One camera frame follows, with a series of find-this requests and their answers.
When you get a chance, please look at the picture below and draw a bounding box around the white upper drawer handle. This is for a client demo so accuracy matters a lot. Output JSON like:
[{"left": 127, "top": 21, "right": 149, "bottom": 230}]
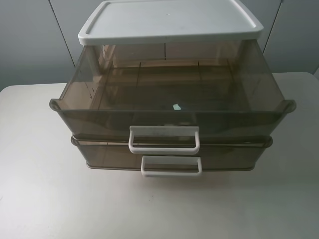
[{"left": 128, "top": 125, "right": 200, "bottom": 155}]

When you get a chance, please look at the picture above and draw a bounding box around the smoky transparent drawer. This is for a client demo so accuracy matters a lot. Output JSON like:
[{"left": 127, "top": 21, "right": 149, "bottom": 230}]
[
  {"left": 71, "top": 136, "right": 273, "bottom": 171},
  {"left": 49, "top": 40, "right": 296, "bottom": 140}
]

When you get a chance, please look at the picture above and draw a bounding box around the white lower drawer handle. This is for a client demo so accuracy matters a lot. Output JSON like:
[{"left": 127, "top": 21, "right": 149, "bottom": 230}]
[{"left": 141, "top": 156, "right": 202, "bottom": 178}]

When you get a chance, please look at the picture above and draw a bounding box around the white drawer handle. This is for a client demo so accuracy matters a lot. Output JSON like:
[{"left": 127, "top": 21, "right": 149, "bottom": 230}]
[
  {"left": 128, "top": 125, "right": 200, "bottom": 155},
  {"left": 141, "top": 156, "right": 202, "bottom": 178}
]

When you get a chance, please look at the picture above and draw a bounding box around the white drawer cabinet frame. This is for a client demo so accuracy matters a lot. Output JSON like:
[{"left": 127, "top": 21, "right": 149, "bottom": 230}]
[{"left": 77, "top": 0, "right": 264, "bottom": 73}]

